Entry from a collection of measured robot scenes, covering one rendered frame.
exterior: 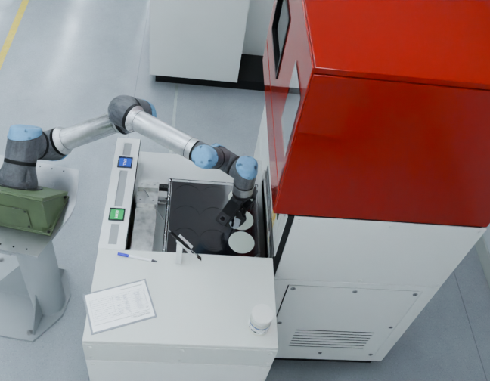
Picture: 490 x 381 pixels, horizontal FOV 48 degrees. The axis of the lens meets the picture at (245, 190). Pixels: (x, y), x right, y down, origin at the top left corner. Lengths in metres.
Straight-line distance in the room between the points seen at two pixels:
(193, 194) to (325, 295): 0.67
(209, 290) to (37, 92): 2.49
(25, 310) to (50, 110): 1.47
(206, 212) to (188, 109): 1.81
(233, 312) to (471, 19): 1.17
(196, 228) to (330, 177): 0.66
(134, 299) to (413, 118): 1.04
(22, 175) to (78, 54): 2.28
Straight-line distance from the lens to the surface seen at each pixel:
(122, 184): 2.19
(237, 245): 2.11
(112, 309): 1.89
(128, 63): 4.28
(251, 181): 1.91
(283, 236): 1.92
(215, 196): 2.24
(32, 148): 2.22
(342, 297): 2.32
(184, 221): 2.16
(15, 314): 3.02
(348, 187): 1.74
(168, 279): 1.94
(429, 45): 1.61
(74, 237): 3.23
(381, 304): 2.41
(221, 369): 2.01
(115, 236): 2.05
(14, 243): 2.25
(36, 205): 2.11
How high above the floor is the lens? 2.64
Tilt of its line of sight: 50 degrees down
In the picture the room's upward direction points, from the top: 12 degrees clockwise
